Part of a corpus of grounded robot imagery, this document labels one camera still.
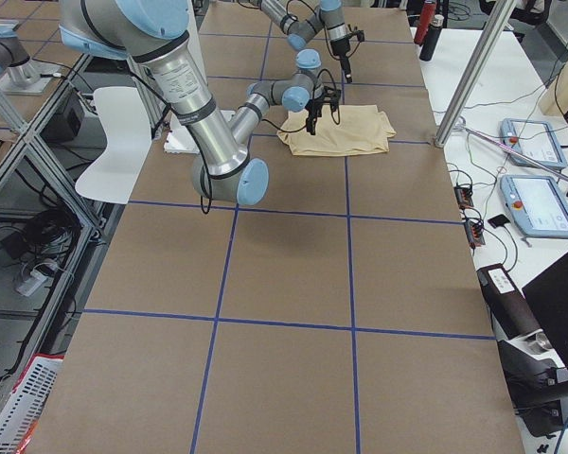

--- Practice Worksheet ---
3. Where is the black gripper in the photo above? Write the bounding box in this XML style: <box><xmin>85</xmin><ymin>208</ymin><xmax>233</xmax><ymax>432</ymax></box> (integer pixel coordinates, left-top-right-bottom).
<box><xmin>305</xmin><ymin>94</ymin><xmax>326</xmax><ymax>135</ymax></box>
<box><xmin>330</xmin><ymin>37</ymin><xmax>353</xmax><ymax>83</ymax></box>

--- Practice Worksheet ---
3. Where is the cream long-sleeve graphic shirt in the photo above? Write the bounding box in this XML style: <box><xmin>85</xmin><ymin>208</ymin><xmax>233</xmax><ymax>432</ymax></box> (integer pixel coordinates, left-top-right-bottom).
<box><xmin>277</xmin><ymin>105</ymin><xmax>397</xmax><ymax>157</ymax></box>

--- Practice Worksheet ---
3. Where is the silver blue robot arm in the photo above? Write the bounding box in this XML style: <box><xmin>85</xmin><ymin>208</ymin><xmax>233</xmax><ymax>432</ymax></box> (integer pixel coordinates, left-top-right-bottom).
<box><xmin>60</xmin><ymin>1</ymin><xmax>326</xmax><ymax>205</ymax></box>
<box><xmin>250</xmin><ymin>0</ymin><xmax>364</xmax><ymax>83</ymax></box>

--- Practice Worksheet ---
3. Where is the black thermos bottle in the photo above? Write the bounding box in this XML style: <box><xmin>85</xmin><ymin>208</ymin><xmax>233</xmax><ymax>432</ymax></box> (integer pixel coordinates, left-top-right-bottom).
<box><xmin>418</xmin><ymin>14</ymin><xmax>444</xmax><ymax>61</ymax></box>

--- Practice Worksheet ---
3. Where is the red water bottle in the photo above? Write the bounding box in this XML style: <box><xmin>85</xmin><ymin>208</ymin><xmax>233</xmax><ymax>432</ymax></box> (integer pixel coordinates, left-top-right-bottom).
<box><xmin>414</xmin><ymin>0</ymin><xmax>437</xmax><ymax>45</ymax></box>

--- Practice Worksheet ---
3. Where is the upper small circuit board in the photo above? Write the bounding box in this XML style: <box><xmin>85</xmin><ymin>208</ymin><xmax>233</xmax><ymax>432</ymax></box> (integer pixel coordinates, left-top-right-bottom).
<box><xmin>453</xmin><ymin>185</ymin><xmax>474</xmax><ymax>209</ymax></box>

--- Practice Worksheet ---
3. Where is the small circuit board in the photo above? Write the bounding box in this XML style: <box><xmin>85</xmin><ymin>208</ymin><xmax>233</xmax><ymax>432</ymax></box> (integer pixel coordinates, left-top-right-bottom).
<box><xmin>463</xmin><ymin>218</ymin><xmax>486</xmax><ymax>250</ymax></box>
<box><xmin>453</xmin><ymin>185</ymin><xmax>474</xmax><ymax>209</ymax></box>

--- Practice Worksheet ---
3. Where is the lower small circuit board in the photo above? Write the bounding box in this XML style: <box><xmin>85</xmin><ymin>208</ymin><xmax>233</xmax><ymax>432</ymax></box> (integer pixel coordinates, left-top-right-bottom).
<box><xmin>463</xmin><ymin>218</ymin><xmax>486</xmax><ymax>250</ymax></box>

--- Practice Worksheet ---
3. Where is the upper blue teach pendant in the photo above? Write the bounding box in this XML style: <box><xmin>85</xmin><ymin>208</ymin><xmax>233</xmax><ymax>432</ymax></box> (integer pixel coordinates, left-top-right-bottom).
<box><xmin>500</xmin><ymin>118</ymin><xmax>568</xmax><ymax>170</ymax></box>

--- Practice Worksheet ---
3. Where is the blue teach pendant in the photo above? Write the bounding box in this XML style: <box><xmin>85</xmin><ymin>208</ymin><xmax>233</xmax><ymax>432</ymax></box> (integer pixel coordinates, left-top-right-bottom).
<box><xmin>500</xmin><ymin>118</ymin><xmax>568</xmax><ymax>170</ymax></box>
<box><xmin>499</xmin><ymin>175</ymin><xmax>568</xmax><ymax>239</ymax></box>

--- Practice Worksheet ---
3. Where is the silver metal rod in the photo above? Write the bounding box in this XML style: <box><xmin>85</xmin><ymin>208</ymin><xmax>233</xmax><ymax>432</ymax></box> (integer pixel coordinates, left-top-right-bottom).
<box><xmin>453</xmin><ymin>123</ymin><xmax>568</xmax><ymax>183</ymax></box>

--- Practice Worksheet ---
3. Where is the white plastic chair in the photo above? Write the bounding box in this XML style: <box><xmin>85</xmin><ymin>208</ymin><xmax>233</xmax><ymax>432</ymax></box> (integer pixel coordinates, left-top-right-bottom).
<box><xmin>75</xmin><ymin>86</ymin><xmax>152</xmax><ymax>204</ymax></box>

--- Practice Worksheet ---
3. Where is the small black square pad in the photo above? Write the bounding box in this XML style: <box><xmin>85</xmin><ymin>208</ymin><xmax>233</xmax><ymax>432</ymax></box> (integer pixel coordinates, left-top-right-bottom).
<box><xmin>488</xmin><ymin>214</ymin><xmax>510</xmax><ymax>228</ymax></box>

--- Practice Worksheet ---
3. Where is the lower blue teach pendant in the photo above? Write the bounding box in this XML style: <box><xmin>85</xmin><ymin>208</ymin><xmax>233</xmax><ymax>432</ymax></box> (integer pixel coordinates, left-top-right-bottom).
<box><xmin>499</xmin><ymin>175</ymin><xmax>568</xmax><ymax>239</ymax></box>

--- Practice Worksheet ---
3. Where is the black monitor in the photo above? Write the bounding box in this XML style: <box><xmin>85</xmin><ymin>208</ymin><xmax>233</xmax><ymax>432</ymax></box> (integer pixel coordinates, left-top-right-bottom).
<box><xmin>523</xmin><ymin>252</ymin><xmax>568</xmax><ymax>368</ymax></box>

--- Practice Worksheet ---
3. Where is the white power strip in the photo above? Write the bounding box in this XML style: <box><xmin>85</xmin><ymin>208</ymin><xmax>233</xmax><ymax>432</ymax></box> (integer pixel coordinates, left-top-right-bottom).
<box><xmin>15</xmin><ymin>263</ymin><xmax>56</xmax><ymax>297</ymax></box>

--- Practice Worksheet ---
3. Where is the white perforated basket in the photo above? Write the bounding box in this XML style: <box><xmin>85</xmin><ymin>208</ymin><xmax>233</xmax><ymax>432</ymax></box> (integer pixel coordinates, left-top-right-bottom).
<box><xmin>0</xmin><ymin>354</ymin><xmax>63</xmax><ymax>453</ymax></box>

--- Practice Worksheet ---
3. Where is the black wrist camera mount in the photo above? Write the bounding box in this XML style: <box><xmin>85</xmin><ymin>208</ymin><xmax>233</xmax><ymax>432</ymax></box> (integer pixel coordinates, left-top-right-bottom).
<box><xmin>322</xmin><ymin>86</ymin><xmax>341</xmax><ymax>113</ymax></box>
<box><xmin>346</xmin><ymin>28</ymin><xmax>364</xmax><ymax>43</ymax></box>

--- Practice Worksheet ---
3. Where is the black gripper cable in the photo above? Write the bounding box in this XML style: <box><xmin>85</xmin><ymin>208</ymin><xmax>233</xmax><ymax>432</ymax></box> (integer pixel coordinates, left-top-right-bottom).
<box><xmin>262</xmin><ymin>68</ymin><xmax>342</xmax><ymax>133</ymax></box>

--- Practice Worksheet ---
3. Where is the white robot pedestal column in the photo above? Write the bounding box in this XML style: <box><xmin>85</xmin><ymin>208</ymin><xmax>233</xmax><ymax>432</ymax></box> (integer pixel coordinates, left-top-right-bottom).
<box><xmin>154</xmin><ymin>1</ymin><xmax>239</xmax><ymax>166</ymax></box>

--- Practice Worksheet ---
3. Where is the aluminium frame post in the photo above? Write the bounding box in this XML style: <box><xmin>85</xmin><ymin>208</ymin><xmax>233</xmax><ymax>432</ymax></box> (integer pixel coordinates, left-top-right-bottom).
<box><xmin>434</xmin><ymin>0</ymin><xmax>515</xmax><ymax>148</ymax></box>

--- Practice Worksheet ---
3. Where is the black box under frame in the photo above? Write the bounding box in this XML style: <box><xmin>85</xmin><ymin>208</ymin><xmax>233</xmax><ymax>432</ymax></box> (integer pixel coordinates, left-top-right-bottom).
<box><xmin>41</xmin><ymin>96</ymin><xmax>84</xmax><ymax>143</ymax></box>

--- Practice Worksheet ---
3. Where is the aluminium frame table at left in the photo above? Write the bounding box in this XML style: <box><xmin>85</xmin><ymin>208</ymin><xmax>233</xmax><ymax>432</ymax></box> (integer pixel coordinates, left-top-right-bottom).
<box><xmin>0</xmin><ymin>46</ymin><xmax>124</xmax><ymax>323</ymax></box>

